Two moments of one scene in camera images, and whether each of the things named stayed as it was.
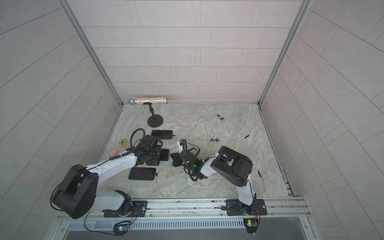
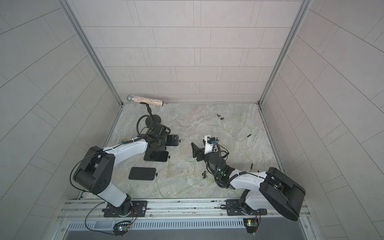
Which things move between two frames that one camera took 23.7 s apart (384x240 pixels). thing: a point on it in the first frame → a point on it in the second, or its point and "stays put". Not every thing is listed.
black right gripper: (176, 160) → (199, 151)
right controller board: (251, 224) stays put
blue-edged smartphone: (142, 173) stays put
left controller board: (121, 228) stays put
